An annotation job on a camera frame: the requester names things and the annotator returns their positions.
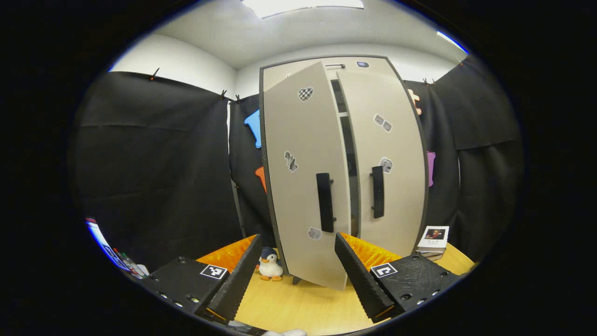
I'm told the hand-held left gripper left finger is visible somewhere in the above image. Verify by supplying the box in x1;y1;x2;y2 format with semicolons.
139;234;263;323

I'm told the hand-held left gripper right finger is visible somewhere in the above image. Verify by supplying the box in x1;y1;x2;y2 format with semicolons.
334;232;462;323

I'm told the white shoe cabinet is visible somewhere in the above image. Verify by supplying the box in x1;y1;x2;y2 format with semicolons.
259;55;430;292

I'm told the white cabinet drawer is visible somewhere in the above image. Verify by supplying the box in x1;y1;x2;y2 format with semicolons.
262;56;397;92

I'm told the penguin plush toy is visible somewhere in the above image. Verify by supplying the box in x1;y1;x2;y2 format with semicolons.
258;247;284;281

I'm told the white portrait book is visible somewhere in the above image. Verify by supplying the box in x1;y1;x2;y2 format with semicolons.
417;226;449;252

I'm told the green cap plastic bottle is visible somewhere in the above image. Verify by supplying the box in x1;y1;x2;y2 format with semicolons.
120;253;146;278

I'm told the black backdrop cloth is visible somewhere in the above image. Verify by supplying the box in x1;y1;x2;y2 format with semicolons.
70;54;525;273

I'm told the laptop screen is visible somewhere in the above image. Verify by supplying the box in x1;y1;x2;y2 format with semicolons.
85;217;123;270

